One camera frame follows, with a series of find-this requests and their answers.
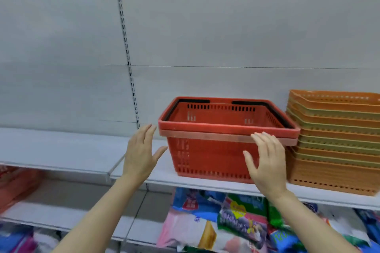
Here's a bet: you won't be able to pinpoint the person's left hand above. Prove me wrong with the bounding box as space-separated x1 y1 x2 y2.
122 124 168 187

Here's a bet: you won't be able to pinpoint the person's right hand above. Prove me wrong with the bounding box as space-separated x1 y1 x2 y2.
243 132 288 202

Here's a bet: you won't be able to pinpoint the stack of orange green baskets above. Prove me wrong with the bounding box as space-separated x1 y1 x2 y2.
285 89 380 197

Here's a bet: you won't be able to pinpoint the white metal store shelves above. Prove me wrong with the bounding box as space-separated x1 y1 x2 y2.
0 0 380 253

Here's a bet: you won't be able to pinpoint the person's left forearm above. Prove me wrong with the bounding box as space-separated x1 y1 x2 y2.
52 174 143 253

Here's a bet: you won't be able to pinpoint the person's right forearm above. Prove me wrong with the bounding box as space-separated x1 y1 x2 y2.
268 190 361 253

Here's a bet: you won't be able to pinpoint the pile of colourful detergent bags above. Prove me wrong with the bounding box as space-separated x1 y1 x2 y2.
156 187 380 253

